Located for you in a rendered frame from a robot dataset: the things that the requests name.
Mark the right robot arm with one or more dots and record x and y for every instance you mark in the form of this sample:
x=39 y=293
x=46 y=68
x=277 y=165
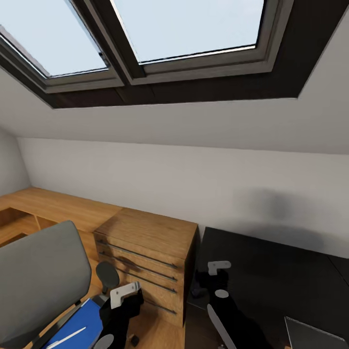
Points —
x=237 y=331

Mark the pen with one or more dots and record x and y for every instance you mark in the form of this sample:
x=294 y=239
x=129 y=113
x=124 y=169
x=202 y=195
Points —
x=56 y=343

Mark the mouse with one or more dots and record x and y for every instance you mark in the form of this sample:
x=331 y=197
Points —
x=197 y=291

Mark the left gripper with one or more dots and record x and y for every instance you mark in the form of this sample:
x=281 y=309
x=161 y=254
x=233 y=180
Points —
x=130 y=307

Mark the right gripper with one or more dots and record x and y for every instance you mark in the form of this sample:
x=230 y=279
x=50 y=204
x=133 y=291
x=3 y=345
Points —
x=205 y=279

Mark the notebook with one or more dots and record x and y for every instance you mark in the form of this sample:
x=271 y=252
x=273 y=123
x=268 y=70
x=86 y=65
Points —
x=303 y=336

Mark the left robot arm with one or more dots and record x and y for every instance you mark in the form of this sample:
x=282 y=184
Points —
x=115 y=314

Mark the swivel chair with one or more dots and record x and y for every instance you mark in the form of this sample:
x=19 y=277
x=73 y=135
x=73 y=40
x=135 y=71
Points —
x=41 y=276

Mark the folder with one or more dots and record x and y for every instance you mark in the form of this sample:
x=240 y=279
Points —
x=88 y=317

